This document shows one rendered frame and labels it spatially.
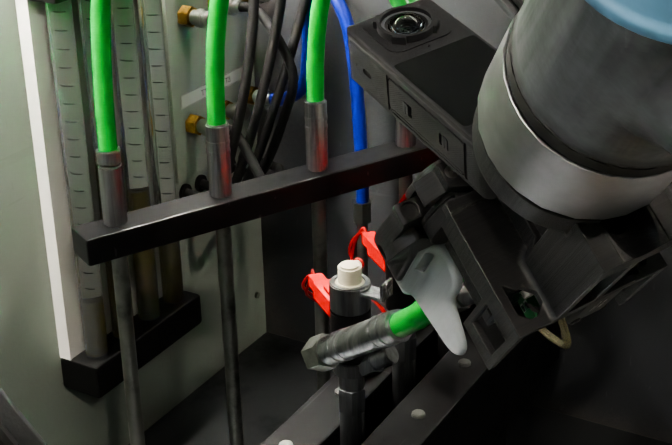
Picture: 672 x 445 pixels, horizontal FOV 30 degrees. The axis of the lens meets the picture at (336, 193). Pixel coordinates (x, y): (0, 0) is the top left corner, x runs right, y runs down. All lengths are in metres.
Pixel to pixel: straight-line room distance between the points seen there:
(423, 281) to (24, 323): 0.49
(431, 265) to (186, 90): 0.58
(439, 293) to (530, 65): 0.21
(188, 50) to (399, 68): 0.62
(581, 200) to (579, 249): 0.03
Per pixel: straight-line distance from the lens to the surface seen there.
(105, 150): 0.92
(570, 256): 0.46
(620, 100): 0.36
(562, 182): 0.41
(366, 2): 1.13
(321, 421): 0.92
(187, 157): 1.14
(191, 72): 1.13
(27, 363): 1.04
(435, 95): 0.50
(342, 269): 0.83
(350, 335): 0.70
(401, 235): 0.54
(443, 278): 0.57
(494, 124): 0.42
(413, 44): 0.53
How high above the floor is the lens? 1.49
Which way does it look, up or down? 23 degrees down
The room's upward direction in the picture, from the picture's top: 1 degrees counter-clockwise
